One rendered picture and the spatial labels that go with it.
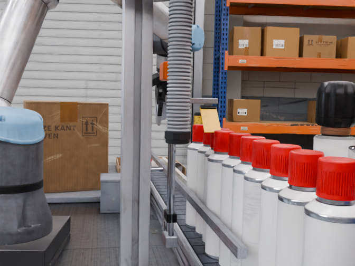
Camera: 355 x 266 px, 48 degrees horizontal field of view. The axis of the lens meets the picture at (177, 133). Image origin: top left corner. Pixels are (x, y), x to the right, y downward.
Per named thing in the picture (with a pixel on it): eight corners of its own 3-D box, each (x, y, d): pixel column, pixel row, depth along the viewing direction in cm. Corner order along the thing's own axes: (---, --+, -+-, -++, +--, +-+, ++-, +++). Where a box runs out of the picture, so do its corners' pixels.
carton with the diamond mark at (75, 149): (108, 189, 126) (109, 102, 123) (26, 194, 117) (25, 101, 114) (91, 172, 153) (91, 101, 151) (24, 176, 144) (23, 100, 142)
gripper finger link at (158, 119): (173, 129, 141) (175, 104, 138) (156, 129, 140) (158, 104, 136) (171, 125, 144) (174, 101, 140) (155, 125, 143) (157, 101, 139)
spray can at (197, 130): (213, 229, 79) (216, 125, 78) (186, 229, 79) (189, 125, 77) (208, 221, 84) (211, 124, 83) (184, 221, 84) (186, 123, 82)
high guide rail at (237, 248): (246, 259, 47) (246, 247, 47) (236, 259, 47) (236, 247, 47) (146, 148, 152) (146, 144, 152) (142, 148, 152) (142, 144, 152)
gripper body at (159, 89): (180, 105, 137) (184, 70, 132) (155, 104, 136) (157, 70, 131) (176, 97, 144) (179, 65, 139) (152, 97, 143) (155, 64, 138)
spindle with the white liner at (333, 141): (362, 228, 82) (371, 81, 79) (322, 230, 80) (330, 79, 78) (337, 216, 91) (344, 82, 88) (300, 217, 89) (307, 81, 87)
